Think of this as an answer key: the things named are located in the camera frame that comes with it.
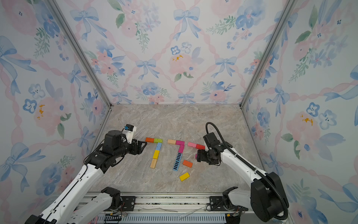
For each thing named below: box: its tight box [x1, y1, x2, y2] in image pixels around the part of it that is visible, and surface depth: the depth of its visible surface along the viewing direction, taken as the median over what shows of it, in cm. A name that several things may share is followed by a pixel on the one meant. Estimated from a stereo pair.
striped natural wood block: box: [149, 158, 158, 169], surface depth 89 cm
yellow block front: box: [179, 172, 191, 182], surface depth 85 cm
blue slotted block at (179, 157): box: [175, 152, 183, 163], surface depth 92 cm
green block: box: [153, 138, 163, 144], surface depth 100 cm
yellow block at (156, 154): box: [152, 149, 160, 160], surface depth 93 cm
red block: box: [195, 143, 206, 150], surface depth 98 cm
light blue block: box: [155, 142, 163, 151], surface depth 97 cm
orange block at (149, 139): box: [145, 137, 155, 143], surface depth 101 cm
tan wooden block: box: [167, 139, 177, 145], surface depth 100 cm
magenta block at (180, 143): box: [175, 140, 186, 146], surface depth 100 cm
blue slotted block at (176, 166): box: [172, 161, 181, 172], surface depth 87 cm
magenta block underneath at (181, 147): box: [178, 144, 185, 154], surface depth 97 cm
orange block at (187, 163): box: [182, 159, 194, 168], surface depth 90 cm
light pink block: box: [187, 141, 197, 148], surface depth 97 cm
